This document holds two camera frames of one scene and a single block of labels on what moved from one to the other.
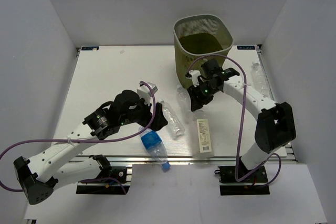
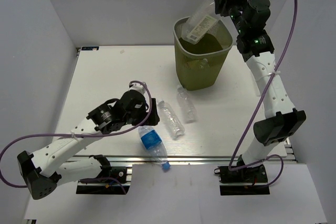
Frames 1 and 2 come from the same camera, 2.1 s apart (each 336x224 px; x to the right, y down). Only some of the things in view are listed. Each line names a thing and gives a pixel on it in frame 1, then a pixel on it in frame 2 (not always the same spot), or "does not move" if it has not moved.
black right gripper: x=198 y=102 → x=221 y=5
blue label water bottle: x=155 y=144 does not move
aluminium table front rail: x=181 y=159 does not move
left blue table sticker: x=90 y=48 does not move
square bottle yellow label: x=202 y=136 → x=200 y=21
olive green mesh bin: x=202 y=34 does not move
